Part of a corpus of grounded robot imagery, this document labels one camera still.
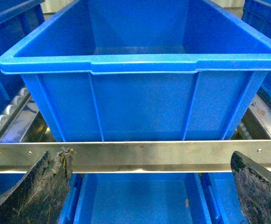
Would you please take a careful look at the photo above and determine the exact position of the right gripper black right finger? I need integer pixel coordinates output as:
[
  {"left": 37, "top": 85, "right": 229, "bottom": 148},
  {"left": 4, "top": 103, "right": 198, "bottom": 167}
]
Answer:
[{"left": 230, "top": 151, "right": 271, "bottom": 224}]

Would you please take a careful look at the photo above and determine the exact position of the empty blue target bin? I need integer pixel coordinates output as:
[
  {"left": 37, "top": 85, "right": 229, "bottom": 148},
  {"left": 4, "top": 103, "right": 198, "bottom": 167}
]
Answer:
[{"left": 4, "top": 0, "right": 271, "bottom": 142}]

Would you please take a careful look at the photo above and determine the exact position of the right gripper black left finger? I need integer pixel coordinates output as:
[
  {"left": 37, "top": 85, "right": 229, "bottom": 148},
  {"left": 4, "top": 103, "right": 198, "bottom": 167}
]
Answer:
[{"left": 0, "top": 147, "right": 74, "bottom": 224}]

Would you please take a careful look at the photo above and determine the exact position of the white roller track left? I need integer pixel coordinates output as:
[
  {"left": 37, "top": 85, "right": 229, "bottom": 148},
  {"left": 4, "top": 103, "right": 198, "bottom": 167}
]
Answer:
[{"left": 0, "top": 86, "right": 30, "bottom": 136}]

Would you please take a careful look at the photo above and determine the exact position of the blue lower bin far right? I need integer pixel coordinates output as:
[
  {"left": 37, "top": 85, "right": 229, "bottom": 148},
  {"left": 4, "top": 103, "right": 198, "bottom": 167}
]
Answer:
[{"left": 200, "top": 172, "right": 247, "bottom": 224}]

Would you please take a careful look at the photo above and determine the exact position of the blue bin with buttons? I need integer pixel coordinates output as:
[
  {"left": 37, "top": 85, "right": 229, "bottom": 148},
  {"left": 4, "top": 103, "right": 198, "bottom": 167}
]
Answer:
[{"left": 0, "top": 0, "right": 44, "bottom": 115}]

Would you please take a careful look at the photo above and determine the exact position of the steel front shelf rail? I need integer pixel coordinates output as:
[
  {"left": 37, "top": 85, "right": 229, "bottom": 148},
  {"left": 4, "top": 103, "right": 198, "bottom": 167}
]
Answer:
[{"left": 0, "top": 140, "right": 271, "bottom": 173}]

